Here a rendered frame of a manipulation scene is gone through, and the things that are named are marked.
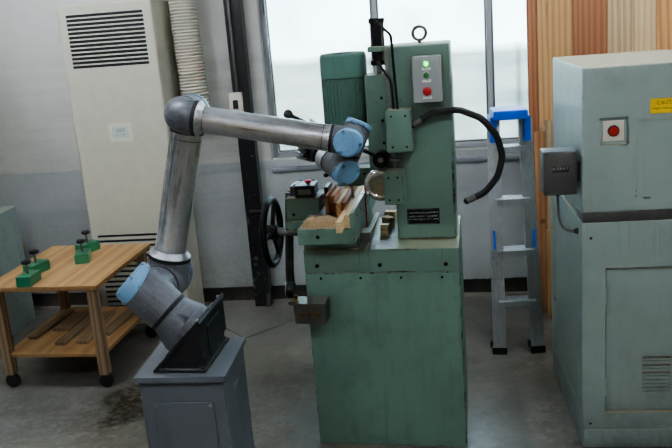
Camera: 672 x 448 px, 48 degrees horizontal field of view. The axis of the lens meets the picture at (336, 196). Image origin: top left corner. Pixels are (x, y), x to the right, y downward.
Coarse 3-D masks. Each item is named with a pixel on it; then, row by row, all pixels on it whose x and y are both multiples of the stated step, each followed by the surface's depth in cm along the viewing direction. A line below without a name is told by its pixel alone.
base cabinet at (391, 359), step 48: (336, 288) 283; (384, 288) 280; (432, 288) 277; (336, 336) 288; (384, 336) 284; (432, 336) 281; (336, 384) 293; (384, 384) 289; (432, 384) 286; (336, 432) 298; (384, 432) 294; (432, 432) 291
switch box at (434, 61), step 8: (416, 56) 265; (424, 56) 262; (432, 56) 262; (440, 56) 263; (416, 64) 263; (432, 64) 262; (440, 64) 262; (416, 72) 264; (432, 72) 263; (440, 72) 262; (416, 80) 264; (432, 80) 263; (440, 80) 263; (416, 88) 265; (432, 88) 264; (440, 88) 264; (416, 96) 266; (432, 96) 265; (440, 96) 264
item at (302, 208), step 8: (320, 192) 302; (288, 200) 296; (296, 200) 295; (304, 200) 295; (312, 200) 294; (320, 200) 297; (288, 208) 297; (296, 208) 296; (304, 208) 296; (312, 208) 295; (320, 208) 296; (288, 216) 297; (296, 216) 297; (304, 216) 296
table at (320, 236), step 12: (372, 204) 318; (336, 216) 287; (360, 216) 285; (288, 228) 297; (324, 228) 272; (348, 228) 270; (360, 228) 284; (300, 240) 274; (312, 240) 274; (324, 240) 273; (336, 240) 272; (348, 240) 271
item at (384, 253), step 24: (384, 240) 286; (408, 240) 284; (432, 240) 282; (456, 240) 280; (312, 264) 282; (336, 264) 281; (360, 264) 279; (384, 264) 278; (408, 264) 276; (432, 264) 274; (456, 264) 273
